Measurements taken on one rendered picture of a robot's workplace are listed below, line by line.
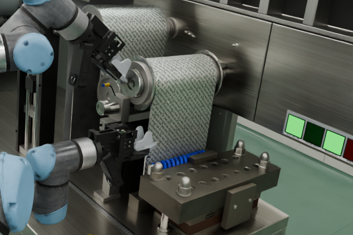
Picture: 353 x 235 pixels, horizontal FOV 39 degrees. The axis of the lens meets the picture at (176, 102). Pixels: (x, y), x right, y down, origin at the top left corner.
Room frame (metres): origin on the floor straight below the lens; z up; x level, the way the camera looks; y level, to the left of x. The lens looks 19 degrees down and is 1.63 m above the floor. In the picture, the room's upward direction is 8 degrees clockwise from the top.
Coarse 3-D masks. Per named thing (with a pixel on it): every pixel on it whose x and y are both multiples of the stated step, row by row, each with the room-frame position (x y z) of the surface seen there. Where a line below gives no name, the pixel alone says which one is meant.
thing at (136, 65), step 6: (132, 66) 1.26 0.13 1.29; (138, 66) 1.24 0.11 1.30; (144, 72) 1.22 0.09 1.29; (216, 72) 1.39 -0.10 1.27; (144, 78) 1.22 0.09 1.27; (216, 78) 1.39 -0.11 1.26; (144, 84) 1.22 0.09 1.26; (150, 84) 1.21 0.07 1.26; (144, 90) 1.22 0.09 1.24; (150, 90) 1.21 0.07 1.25; (144, 96) 1.22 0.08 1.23; (132, 102) 1.25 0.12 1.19; (138, 102) 1.23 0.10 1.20
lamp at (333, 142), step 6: (330, 132) 1.19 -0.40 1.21; (330, 138) 1.19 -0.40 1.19; (336, 138) 1.18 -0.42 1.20; (342, 138) 1.16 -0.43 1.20; (324, 144) 1.20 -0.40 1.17; (330, 144) 1.18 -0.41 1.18; (336, 144) 1.17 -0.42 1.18; (342, 144) 1.16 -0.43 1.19; (330, 150) 1.18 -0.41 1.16; (336, 150) 1.17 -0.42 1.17
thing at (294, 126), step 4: (292, 116) 1.28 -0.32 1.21; (288, 120) 1.28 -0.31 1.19; (292, 120) 1.27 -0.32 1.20; (296, 120) 1.26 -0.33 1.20; (300, 120) 1.26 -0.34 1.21; (288, 124) 1.28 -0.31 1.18; (292, 124) 1.27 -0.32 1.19; (296, 124) 1.26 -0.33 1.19; (300, 124) 1.25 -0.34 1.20; (288, 128) 1.28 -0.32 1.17; (292, 128) 1.27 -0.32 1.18; (296, 128) 1.26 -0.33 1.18; (300, 128) 1.25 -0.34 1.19; (288, 132) 1.28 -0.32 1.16; (292, 132) 1.27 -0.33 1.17; (296, 132) 1.26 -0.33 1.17; (300, 132) 1.25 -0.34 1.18; (300, 136) 1.25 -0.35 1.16
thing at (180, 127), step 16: (208, 96) 1.36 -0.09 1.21; (160, 112) 1.24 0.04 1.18; (176, 112) 1.28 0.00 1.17; (192, 112) 1.32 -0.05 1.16; (208, 112) 1.37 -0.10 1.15; (160, 128) 1.24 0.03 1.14; (176, 128) 1.29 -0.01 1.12; (192, 128) 1.33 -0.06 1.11; (208, 128) 1.38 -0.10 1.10; (160, 144) 1.25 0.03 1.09; (176, 144) 1.29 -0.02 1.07; (192, 144) 1.34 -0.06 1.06; (144, 160) 1.22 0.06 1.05; (160, 160) 1.25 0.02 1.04
